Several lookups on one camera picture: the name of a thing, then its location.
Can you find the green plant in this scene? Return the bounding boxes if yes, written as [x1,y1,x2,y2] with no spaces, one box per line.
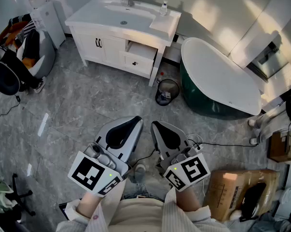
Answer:
[0,170,14,211]

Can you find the clear soap bottle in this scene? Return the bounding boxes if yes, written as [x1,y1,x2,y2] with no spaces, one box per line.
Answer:
[159,0,168,16]

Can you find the black chair base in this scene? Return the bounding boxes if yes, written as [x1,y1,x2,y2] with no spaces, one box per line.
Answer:
[11,173,37,217]

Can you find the white and green bathtub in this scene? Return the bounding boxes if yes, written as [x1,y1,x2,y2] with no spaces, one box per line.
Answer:
[180,37,263,119]

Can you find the black floor cable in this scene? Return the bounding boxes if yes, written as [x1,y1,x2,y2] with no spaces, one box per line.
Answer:
[0,90,22,119]

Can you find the white cable bundle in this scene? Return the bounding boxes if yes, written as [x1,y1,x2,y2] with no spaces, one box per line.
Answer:
[185,133,204,152]

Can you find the large cardboard box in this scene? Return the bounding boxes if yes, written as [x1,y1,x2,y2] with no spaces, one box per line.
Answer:
[203,169,280,223]

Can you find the small cardboard box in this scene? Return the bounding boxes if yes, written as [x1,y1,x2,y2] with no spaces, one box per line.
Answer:
[268,131,291,163]

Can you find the grey bean bag chair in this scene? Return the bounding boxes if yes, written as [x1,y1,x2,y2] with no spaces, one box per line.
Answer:
[16,29,56,79]

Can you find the person's grey shoe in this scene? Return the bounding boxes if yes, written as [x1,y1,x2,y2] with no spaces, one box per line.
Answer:
[134,163,146,184]

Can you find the person's right forearm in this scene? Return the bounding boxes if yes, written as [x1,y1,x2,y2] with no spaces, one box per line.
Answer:
[175,186,201,212]

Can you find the black wire trash bin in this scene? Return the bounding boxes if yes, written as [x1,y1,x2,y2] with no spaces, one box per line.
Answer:
[155,79,180,106]

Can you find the person's left forearm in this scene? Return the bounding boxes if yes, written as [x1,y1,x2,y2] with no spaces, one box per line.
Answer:
[76,191,105,218]

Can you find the black round stool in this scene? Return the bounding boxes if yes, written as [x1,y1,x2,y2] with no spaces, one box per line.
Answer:
[0,61,21,96]

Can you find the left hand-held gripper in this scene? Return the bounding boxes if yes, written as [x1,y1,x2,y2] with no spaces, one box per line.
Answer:
[68,116,143,198]

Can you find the short black cable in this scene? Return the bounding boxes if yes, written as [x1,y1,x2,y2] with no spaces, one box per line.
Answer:
[129,148,158,168]

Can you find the person's blue jeans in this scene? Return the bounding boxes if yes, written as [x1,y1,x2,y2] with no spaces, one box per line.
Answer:
[122,177,171,202]

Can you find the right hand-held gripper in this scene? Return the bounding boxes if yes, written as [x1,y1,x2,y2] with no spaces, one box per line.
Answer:
[151,121,211,192]

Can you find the white vanity cabinet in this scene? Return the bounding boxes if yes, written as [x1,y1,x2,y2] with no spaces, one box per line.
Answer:
[69,25,166,87]

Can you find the person's cream knit top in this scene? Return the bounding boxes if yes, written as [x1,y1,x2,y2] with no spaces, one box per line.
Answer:
[55,185,230,232]

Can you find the long black cable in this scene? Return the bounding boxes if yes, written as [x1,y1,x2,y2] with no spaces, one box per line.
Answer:
[191,141,259,147]

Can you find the black and orange garment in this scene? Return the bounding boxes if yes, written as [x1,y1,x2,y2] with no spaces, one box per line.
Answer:
[22,29,41,70]

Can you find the dark flat device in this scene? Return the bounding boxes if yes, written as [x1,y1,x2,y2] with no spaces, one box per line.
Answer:
[59,200,75,222]

